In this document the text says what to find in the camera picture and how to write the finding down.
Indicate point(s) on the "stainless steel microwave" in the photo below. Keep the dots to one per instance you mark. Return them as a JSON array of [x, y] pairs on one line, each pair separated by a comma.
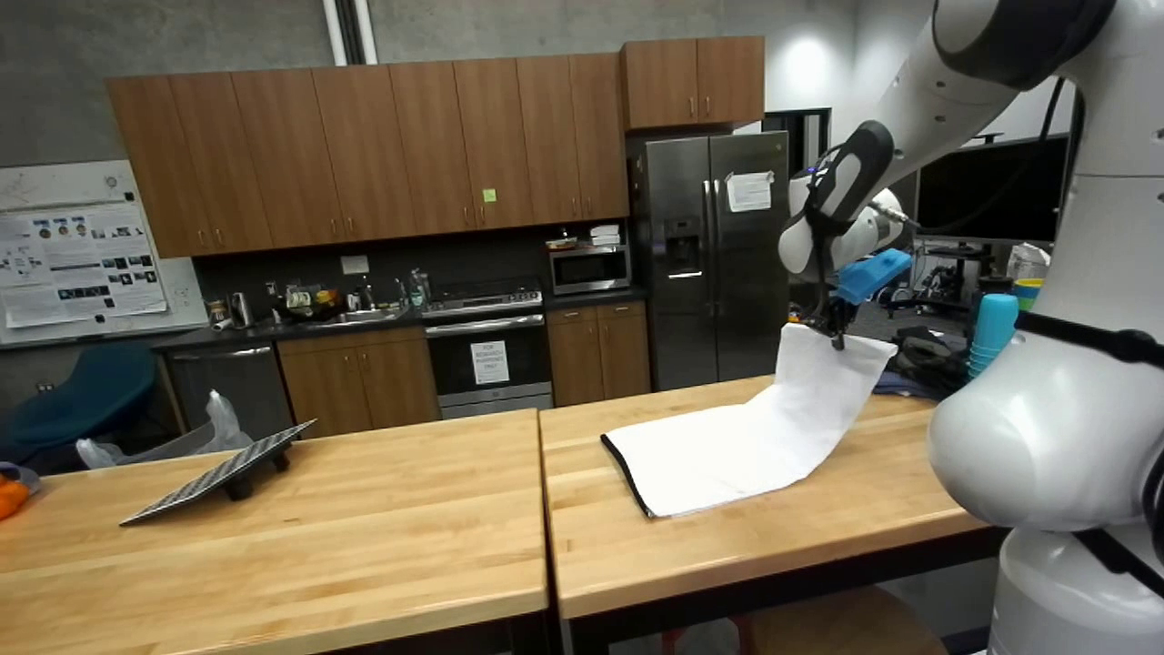
[[588, 271]]

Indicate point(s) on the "teal chair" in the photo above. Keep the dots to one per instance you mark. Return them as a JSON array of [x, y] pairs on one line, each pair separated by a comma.
[[75, 402]]

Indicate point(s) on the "dark monitor screen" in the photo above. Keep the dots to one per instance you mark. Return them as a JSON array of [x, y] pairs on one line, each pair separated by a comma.
[[994, 201]]

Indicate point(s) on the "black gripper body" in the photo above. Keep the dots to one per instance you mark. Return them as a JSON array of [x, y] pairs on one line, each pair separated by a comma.
[[839, 311]]

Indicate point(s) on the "whiteboard with posters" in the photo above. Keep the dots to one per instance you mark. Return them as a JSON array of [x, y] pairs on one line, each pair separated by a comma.
[[78, 258]]

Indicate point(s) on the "white wall outlet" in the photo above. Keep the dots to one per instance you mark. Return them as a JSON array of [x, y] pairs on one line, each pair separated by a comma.
[[354, 265]]

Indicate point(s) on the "small wooden wall cabinet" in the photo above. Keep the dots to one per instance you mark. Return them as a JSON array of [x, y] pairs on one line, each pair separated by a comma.
[[692, 83]]

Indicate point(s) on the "dark dishwasher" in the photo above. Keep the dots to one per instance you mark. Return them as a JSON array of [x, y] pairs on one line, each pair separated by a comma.
[[237, 384]]

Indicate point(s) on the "stainless steel refrigerator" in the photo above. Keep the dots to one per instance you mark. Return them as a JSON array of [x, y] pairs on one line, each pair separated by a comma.
[[702, 278]]

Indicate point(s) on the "black bag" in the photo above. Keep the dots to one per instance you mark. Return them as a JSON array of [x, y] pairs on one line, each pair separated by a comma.
[[934, 360]]

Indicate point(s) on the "green sticky note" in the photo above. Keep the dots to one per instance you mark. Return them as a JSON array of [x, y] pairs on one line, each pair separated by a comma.
[[490, 194]]

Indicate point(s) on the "orange fruits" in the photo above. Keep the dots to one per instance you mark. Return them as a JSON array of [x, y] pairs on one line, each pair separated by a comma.
[[7, 494]]

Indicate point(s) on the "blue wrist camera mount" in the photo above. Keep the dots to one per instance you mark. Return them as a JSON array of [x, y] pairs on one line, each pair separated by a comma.
[[874, 275]]

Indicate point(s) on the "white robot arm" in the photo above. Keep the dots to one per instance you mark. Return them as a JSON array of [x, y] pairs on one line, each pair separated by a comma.
[[1055, 451]]

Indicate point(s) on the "paper sheet on refrigerator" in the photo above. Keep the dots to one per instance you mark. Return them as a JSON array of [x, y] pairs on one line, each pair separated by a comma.
[[752, 190]]

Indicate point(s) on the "white container on microwave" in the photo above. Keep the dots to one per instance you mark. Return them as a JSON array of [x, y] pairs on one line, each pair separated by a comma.
[[606, 234]]

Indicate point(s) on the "wide wooden base cabinet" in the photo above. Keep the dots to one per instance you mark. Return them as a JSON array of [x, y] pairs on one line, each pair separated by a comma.
[[357, 377]]

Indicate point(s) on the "grey plastic stand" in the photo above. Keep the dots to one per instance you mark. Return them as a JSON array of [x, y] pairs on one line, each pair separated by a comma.
[[222, 419]]

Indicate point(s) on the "paper sheet on oven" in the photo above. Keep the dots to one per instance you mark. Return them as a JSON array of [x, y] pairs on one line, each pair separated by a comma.
[[490, 363]]

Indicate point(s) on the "white towel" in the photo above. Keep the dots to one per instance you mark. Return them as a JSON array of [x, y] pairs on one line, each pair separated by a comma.
[[728, 458]]

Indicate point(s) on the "long wooden wall cabinet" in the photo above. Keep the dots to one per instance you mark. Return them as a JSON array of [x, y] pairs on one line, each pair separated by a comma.
[[366, 151]]

